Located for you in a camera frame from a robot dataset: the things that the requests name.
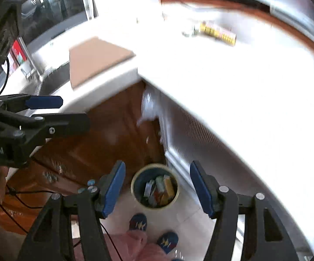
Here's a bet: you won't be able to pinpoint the yellow long narrow box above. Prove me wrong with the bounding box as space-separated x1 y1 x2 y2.
199 21 237 46

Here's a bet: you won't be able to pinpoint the yellow cream carton box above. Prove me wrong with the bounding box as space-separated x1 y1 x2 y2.
164 175 175 199

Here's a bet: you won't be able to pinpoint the round trash bin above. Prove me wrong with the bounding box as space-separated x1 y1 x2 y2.
130 164 180 210

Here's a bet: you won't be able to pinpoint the steel dish rack sink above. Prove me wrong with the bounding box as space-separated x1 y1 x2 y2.
21 62 70 95

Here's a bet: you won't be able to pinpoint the left blue slipper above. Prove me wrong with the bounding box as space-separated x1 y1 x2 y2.
129 213 148 232

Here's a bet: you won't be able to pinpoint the blue slipper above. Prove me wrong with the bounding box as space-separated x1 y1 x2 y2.
129 213 148 232
156 232 179 254

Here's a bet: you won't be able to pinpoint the pink trouser legs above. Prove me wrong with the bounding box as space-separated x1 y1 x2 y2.
104 230 172 260

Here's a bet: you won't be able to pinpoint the brown cardboard sheet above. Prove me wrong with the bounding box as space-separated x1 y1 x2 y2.
69 37 135 89

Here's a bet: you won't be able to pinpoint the right blue slipper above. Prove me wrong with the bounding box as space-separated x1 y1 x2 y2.
156 232 179 254

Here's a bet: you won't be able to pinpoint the crumpled clear plastic bag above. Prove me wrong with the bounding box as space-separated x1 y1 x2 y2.
136 86 160 126

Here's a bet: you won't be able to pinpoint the window with grey frame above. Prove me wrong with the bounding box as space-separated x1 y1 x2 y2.
8 0 95 52

